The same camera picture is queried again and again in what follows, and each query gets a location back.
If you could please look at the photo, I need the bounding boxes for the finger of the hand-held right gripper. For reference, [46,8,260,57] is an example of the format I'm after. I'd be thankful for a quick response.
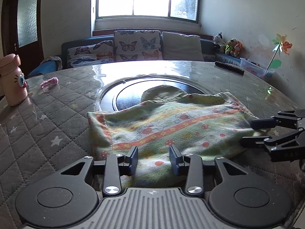
[240,127,305,153]
[250,110,305,130]

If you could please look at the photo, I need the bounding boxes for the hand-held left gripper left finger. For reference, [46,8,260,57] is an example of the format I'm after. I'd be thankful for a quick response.
[54,146,139,196]

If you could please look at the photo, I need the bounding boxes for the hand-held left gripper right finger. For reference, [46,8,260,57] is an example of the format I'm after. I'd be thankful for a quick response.
[169,145,253,195]

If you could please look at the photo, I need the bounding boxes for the green patterned children's shirt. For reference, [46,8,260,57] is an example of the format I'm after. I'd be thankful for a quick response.
[87,85,271,189]

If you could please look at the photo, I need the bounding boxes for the clear plastic storage box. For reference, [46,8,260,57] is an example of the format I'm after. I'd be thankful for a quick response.
[240,57,274,78]

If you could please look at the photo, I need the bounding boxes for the black remote control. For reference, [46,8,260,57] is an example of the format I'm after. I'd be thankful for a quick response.
[215,61,245,75]

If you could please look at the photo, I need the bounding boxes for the round black hot plate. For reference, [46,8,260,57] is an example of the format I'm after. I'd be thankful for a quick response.
[100,75,210,112]

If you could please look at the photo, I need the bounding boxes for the orange fox plush toy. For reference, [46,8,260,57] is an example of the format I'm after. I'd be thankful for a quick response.
[234,41,243,58]

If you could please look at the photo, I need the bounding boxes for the colourful paper pinwheel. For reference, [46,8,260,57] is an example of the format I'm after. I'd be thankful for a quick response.
[266,34,293,70]

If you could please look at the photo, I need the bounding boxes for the bear plush toy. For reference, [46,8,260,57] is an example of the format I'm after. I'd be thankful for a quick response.
[225,39,236,56]

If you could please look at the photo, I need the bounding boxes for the cow plush toy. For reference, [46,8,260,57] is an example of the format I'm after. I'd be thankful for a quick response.
[213,32,226,52]

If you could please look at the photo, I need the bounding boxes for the beige cushion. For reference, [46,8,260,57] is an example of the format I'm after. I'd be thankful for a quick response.
[161,31,205,61]

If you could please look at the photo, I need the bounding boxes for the small pink toy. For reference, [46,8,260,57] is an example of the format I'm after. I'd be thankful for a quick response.
[40,77,59,89]

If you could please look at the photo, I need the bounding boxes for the square butterfly print cushion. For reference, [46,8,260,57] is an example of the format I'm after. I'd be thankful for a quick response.
[113,30,164,61]

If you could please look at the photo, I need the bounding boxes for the long butterfly print cushion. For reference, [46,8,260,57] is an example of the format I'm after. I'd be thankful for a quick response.
[67,40,115,68]

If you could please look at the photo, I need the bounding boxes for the blue folded blanket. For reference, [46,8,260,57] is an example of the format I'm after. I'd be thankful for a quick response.
[27,61,63,78]

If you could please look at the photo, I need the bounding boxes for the grey crumpled cloth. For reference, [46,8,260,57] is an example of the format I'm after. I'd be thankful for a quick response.
[43,56,63,69]

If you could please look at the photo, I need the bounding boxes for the blue sofa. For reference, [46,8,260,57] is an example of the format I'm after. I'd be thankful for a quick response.
[29,32,241,74]

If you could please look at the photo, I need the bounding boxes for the pink cartoon water bottle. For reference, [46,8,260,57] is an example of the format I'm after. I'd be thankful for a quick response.
[0,54,27,106]

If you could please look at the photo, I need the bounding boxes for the dark wooden glass door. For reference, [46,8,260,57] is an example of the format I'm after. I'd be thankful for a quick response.
[1,0,44,77]

